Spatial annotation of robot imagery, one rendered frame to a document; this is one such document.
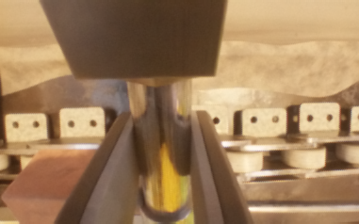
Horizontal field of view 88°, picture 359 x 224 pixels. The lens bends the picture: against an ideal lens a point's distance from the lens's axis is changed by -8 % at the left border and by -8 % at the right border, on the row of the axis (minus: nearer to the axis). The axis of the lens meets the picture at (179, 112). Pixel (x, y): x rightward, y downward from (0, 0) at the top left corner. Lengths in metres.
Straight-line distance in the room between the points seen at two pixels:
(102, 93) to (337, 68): 0.27
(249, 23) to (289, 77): 0.08
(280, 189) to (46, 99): 0.27
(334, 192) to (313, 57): 0.15
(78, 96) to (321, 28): 0.28
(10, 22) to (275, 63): 0.29
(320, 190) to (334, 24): 0.18
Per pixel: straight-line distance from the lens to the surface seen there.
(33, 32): 0.27
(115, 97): 0.24
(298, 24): 0.26
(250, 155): 0.19
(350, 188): 0.29
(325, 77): 0.28
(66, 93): 0.26
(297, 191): 0.25
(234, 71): 0.23
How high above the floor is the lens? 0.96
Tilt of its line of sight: 86 degrees down
